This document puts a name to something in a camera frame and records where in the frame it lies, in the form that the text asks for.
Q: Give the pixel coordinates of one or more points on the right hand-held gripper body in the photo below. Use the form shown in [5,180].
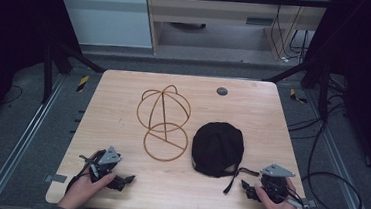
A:
[274,185]

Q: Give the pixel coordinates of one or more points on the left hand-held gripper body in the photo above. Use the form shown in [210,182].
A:
[105,165]

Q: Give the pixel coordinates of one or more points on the person's left hand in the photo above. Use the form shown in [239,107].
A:
[83,190]

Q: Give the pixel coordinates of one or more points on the black baseball cap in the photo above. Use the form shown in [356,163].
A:
[217,148]

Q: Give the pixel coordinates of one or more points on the yellow black striped tape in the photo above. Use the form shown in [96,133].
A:
[82,83]
[296,96]

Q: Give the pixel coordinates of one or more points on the grey round table grommet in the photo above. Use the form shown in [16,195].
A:
[222,91]

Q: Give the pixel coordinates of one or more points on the black metal stand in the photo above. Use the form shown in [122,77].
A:
[323,92]
[47,73]

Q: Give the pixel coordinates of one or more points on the white cabinet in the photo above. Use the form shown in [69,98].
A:
[107,14]

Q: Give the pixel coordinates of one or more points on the black curtain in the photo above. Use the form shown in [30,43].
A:
[370,65]
[12,30]

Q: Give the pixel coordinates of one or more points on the light wooden desk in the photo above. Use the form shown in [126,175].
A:
[214,11]

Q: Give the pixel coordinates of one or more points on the grey metal table bracket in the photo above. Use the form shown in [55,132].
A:
[310,203]
[55,178]

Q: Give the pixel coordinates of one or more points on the silver metal floor rail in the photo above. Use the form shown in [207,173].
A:
[342,170]
[20,145]

